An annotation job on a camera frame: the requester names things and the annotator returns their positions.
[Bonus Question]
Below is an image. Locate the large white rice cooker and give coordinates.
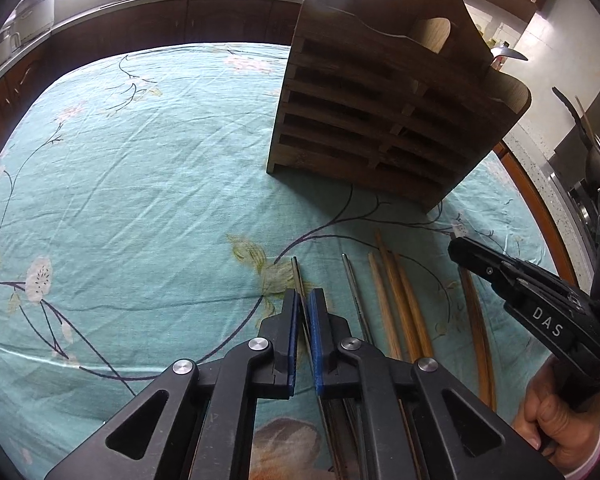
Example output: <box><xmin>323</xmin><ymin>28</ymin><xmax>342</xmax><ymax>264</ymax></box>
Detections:
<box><xmin>10</xmin><ymin>0</ymin><xmax>56</xmax><ymax>43</ymax></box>

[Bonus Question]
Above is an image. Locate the person's right hand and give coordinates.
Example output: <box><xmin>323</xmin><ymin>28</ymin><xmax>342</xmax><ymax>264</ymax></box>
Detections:
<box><xmin>512</xmin><ymin>355</ymin><xmax>600</xmax><ymax>471</ymax></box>

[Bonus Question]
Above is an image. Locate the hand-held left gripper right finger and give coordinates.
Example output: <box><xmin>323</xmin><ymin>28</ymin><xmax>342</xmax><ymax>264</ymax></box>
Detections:
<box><xmin>307</xmin><ymin>287</ymin><xmax>566</xmax><ymax>480</ymax></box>

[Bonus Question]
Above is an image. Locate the metal chopstick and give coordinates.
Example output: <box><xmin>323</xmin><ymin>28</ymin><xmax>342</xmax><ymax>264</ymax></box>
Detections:
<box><xmin>341</xmin><ymin>253</ymin><xmax>376</xmax><ymax>348</ymax></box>
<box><xmin>291</xmin><ymin>257</ymin><xmax>346</xmax><ymax>480</ymax></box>

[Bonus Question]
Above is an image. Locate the wooden cooking stick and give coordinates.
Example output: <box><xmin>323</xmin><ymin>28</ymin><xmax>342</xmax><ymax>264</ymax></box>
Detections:
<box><xmin>574</xmin><ymin>95</ymin><xmax>597</xmax><ymax>146</ymax></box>

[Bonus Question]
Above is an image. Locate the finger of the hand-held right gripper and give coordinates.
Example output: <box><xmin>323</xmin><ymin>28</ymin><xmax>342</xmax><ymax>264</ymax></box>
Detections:
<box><xmin>448</xmin><ymin>236</ymin><xmax>563</xmax><ymax>311</ymax></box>

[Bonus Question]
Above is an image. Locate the teal floral tablecloth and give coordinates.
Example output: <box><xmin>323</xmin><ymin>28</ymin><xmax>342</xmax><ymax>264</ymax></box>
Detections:
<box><xmin>0</xmin><ymin>42</ymin><xmax>571</xmax><ymax>480</ymax></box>

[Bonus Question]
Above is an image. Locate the wooden chopstick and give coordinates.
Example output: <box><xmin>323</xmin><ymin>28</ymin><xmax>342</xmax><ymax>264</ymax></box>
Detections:
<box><xmin>375</xmin><ymin>231</ymin><xmax>423</xmax><ymax>361</ymax></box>
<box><xmin>367</xmin><ymin>252</ymin><xmax>403</xmax><ymax>361</ymax></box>
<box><xmin>457</xmin><ymin>266</ymin><xmax>497</xmax><ymax>411</ymax></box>
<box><xmin>392</xmin><ymin>252</ymin><xmax>435</xmax><ymax>358</ymax></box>

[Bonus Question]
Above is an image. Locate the wooden utensil holder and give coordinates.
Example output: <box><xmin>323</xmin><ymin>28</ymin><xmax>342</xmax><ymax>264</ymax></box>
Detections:
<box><xmin>266</xmin><ymin>0</ymin><xmax>532</xmax><ymax>213</ymax></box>

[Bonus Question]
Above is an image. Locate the metal spoon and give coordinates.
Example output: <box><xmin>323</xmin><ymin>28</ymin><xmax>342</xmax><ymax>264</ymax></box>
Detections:
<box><xmin>490</xmin><ymin>44</ymin><xmax>529</xmax><ymax>68</ymax></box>

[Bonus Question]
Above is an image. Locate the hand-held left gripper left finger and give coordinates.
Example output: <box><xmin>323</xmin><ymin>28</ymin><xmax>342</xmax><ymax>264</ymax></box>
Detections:
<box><xmin>45</xmin><ymin>289</ymin><xmax>301</xmax><ymax>480</ymax></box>

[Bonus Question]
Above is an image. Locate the black spatula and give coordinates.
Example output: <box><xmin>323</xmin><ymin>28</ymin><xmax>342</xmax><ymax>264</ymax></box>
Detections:
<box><xmin>551</xmin><ymin>86</ymin><xmax>596</xmax><ymax>151</ymax></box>

